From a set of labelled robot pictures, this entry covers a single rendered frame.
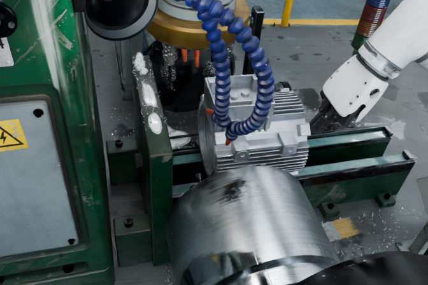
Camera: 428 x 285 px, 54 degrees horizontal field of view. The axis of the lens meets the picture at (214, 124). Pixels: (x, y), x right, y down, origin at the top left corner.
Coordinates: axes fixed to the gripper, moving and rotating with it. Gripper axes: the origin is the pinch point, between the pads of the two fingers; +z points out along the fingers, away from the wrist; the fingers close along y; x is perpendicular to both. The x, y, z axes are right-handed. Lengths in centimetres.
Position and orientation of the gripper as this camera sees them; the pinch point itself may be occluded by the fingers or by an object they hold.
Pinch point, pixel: (318, 123)
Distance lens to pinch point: 89.9
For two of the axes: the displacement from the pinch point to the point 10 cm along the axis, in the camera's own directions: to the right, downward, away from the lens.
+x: -8.0, -2.8, -5.3
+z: -5.5, 7.0, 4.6
